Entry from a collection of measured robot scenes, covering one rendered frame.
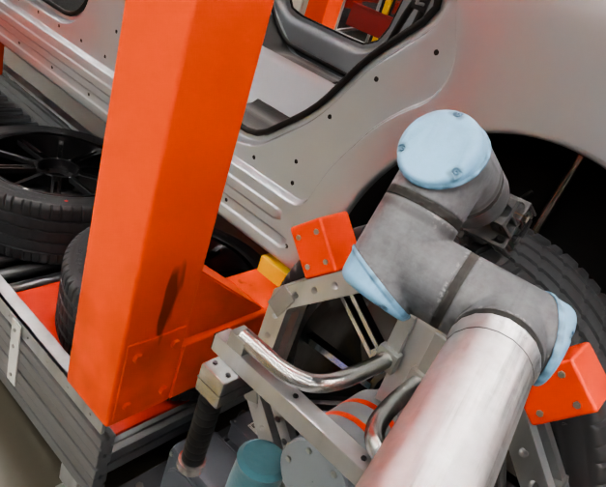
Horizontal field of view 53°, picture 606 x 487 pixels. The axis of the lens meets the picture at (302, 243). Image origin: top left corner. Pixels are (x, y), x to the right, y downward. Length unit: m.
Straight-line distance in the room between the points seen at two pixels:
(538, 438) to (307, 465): 0.31
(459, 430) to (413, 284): 0.20
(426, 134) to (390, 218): 0.09
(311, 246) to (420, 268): 0.37
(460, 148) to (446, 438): 0.30
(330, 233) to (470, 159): 0.38
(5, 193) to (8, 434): 0.73
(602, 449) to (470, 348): 0.44
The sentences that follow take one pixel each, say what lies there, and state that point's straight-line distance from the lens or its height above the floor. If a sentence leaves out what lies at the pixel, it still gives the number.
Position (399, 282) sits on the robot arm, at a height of 1.23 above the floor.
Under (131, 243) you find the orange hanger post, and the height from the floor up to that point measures 0.95.
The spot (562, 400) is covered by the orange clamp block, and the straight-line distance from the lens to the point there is 0.84.
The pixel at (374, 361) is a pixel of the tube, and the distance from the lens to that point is 0.89.
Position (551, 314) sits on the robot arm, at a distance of 0.63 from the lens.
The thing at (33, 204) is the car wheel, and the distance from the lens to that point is 2.09.
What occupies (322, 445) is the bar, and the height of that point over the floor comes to 0.96.
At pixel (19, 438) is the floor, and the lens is 2.02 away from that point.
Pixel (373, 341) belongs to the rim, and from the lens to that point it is 1.08.
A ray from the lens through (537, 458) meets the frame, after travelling 0.89.
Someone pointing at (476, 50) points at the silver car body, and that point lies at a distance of 1.22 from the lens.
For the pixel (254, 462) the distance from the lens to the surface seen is 1.06.
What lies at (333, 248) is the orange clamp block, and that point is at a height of 1.09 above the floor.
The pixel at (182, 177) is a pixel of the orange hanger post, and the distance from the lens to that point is 1.03.
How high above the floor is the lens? 1.52
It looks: 28 degrees down
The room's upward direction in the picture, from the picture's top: 19 degrees clockwise
